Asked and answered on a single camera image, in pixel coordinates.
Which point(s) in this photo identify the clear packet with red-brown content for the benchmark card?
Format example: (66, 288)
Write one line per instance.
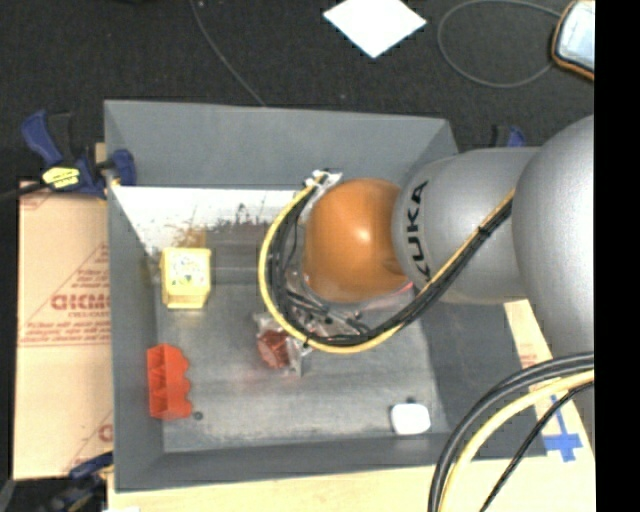
(272, 347)

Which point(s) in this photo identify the white rounded soap bar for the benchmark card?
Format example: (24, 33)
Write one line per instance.
(410, 419)

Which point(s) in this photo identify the grey metal bin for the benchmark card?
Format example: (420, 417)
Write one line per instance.
(250, 400)

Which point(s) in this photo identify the yellow box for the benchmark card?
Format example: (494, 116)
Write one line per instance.
(185, 275)

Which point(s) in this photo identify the red-orange ridged block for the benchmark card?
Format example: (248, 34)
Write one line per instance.
(167, 382)

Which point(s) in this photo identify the brown cardboard board, red print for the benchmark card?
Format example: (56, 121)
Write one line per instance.
(60, 350)

